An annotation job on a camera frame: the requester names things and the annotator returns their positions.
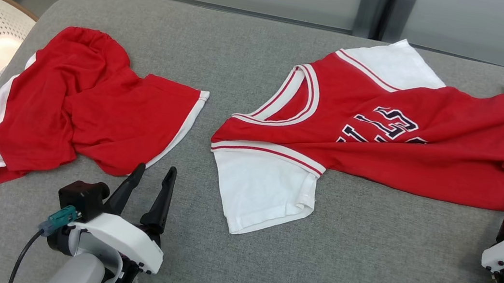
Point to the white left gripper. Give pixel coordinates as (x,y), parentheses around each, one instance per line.
(122,239)

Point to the red shorts white trim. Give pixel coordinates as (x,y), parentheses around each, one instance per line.
(90,115)

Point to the red white basketball jersey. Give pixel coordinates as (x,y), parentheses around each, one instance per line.
(423,169)

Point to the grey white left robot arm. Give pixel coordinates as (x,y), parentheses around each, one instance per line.
(73,278)

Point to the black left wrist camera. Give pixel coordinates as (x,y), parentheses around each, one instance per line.
(81,197)

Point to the grey partition post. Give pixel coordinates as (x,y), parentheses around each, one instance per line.
(369,11)
(399,15)

